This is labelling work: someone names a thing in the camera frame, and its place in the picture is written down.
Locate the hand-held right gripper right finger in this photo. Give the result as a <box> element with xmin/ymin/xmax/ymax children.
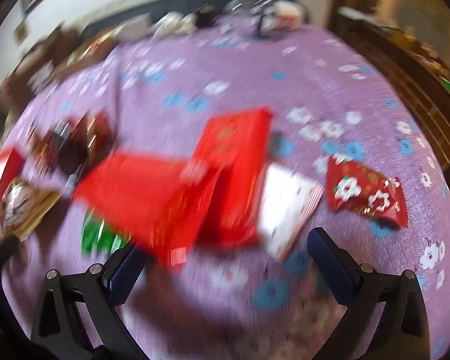
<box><xmin>307</xmin><ymin>227</ymin><xmax>432</xmax><ymax>360</ymax></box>

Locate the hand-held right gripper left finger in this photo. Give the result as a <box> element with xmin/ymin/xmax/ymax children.
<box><xmin>31</xmin><ymin>245</ymin><xmax>147</xmax><ymax>360</ymax></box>

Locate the red gift box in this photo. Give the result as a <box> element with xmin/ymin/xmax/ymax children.
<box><xmin>193</xmin><ymin>108</ymin><xmax>325</xmax><ymax>261</ymax></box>

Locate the green snack packet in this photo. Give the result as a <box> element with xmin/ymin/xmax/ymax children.
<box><xmin>80</xmin><ymin>212</ymin><xmax>130</xmax><ymax>257</ymax></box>

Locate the red box lid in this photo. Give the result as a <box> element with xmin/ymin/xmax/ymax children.
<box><xmin>73</xmin><ymin>150</ymin><xmax>222</xmax><ymax>272</ymax></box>

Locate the red white-flowered snack packet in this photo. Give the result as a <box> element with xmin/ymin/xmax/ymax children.
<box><xmin>324</xmin><ymin>155</ymin><xmax>409</xmax><ymax>229</ymax></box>

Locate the brown shiny snack packet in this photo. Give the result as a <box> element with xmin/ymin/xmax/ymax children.
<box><xmin>0</xmin><ymin>178</ymin><xmax>62</xmax><ymax>241</ymax></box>

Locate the dark purple snack packet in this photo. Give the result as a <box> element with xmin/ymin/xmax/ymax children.
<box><xmin>34</xmin><ymin>120</ymin><xmax>91</xmax><ymax>175</ymax></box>

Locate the dark maroon snack packet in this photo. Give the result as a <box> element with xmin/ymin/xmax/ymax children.
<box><xmin>75</xmin><ymin>110</ymin><xmax>117</xmax><ymax>151</ymax></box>

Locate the red and white box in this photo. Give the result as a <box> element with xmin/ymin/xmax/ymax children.
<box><xmin>0</xmin><ymin>146</ymin><xmax>25</xmax><ymax>214</ymax></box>

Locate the wooden furniture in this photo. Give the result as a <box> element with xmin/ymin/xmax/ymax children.
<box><xmin>330</xmin><ymin>5</ymin><xmax>450</xmax><ymax>173</ymax></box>

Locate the purple floral blanket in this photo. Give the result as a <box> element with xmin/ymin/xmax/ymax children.
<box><xmin>0</xmin><ymin>22</ymin><xmax>450</xmax><ymax>360</ymax></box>

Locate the cardboard box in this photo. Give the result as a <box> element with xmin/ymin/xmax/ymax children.
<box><xmin>65</xmin><ymin>30</ymin><xmax>122</xmax><ymax>70</ymax></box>

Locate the brown wooden cabinet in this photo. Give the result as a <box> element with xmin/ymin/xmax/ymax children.
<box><xmin>0</xmin><ymin>26</ymin><xmax>79</xmax><ymax>94</ymax></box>

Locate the white and red carton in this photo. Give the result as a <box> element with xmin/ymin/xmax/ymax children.
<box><xmin>262</xmin><ymin>2</ymin><xmax>304</xmax><ymax>32</ymax></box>

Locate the white clutter pile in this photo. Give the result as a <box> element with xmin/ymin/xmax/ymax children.
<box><xmin>152</xmin><ymin>11</ymin><xmax>197</xmax><ymax>36</ymax></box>

